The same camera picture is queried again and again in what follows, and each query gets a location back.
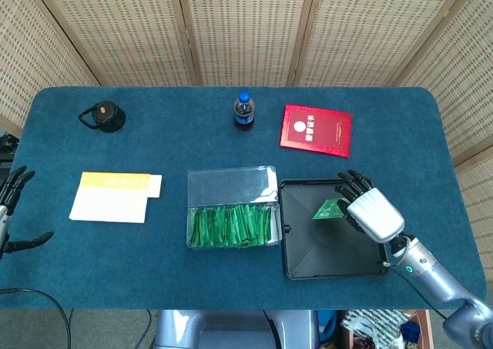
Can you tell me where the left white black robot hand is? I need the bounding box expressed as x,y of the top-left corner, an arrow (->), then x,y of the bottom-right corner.
0,166 -> 55,256

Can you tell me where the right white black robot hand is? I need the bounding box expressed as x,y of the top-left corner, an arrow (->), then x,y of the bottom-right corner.
334,169 -> 405,244

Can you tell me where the green packet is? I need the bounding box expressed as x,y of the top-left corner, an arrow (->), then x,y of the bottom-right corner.
191,209 -> 201,246
311,197 -> 347,221

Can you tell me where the clear plastic box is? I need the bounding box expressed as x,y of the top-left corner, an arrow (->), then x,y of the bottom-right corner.
186,165 -> 281,250

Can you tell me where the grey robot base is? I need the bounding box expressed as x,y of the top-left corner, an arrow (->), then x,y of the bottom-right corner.
153,309 -> 320,349

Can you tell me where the black plastic tray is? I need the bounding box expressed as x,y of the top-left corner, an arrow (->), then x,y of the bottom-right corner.
277,178 -> 390,280

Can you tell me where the red certificate booklet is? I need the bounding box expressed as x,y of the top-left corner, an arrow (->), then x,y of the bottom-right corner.
279,103 -> 353,159

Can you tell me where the white booklet yellow band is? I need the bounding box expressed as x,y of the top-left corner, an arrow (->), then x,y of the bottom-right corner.
69,171 -> 152,224

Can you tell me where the small blue plastic box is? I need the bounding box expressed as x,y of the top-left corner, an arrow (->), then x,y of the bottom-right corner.
400,321 -> 421,341

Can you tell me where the white paper sheet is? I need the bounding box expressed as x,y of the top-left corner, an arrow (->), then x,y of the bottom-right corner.
148,174 -> 163,199

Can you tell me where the blue felt tablecloth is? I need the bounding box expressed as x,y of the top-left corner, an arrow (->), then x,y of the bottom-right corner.
0,86 -> 488,311

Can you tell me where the cola bottle blue cap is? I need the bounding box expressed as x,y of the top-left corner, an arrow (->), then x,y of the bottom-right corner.
233,91 -> 256,132

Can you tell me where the woven folding screen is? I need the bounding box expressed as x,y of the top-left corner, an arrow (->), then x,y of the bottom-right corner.
0,0 -> 493,304

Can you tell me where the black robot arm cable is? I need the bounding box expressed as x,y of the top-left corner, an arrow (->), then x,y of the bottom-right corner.
381,260 -> 450,321

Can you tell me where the black floor cable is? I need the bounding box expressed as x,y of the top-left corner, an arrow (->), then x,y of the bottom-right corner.
0,287 -> 74,349

